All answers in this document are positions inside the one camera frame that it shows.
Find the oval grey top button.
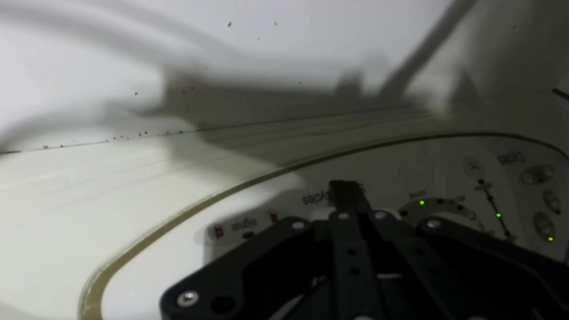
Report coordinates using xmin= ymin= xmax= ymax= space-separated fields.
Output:
xmin=522 ymin=165 xmax=555 ymax=184

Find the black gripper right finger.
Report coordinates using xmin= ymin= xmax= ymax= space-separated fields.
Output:
xmin=330 ymin=181 xmax=569 ymax=320

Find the oval grey button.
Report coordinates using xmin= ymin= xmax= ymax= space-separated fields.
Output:
xmin=543 ymin=190 xmax=563 ymax=213
xmin=534 ymin=211 xmax=555 ymax=241
xmin=522 ymin=165 xmax=555 ymax=184

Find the white washing machine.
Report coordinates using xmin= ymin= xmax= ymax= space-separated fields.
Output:
xmin=0 ymin=0 xmax=569 ymax=320

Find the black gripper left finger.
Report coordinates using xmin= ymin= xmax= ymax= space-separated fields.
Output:
xmin=161 ymin=216 xmax=331 ymax=320

